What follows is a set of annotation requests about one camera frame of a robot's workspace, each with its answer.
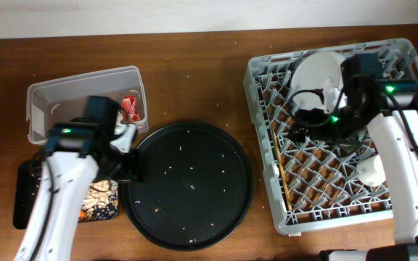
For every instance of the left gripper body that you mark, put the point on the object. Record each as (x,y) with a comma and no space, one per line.
(124,166)

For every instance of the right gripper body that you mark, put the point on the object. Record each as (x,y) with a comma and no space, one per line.
(337,127)

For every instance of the grey round plate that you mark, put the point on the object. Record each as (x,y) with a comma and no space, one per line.
(311,74)

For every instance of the red snack wrapper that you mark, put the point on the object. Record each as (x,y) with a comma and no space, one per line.
(130,114)

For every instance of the white paper cup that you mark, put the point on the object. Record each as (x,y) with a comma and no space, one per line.
(371,171)

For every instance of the orange carrot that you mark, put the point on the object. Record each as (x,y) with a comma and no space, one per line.
(81,216)

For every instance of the wooden chopstick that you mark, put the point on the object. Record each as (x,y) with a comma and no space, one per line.
(281,171)

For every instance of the white plastic fork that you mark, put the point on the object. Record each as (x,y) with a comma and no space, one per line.
(275,170)

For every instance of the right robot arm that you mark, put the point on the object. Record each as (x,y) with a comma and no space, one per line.
(387,109)

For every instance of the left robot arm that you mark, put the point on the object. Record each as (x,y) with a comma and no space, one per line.
(93,147)

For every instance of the grey dishwasher rack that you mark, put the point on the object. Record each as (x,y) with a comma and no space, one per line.
(322,181)

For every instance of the pile of rice and shells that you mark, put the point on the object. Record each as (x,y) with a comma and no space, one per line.
(101,202)

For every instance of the clear plastic bin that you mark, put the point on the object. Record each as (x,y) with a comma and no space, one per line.
(63,99)

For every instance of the black rectangular tray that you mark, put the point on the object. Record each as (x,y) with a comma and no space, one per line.
(28,183)

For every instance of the round black serving tray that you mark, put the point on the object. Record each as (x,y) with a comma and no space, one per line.
(194,186)

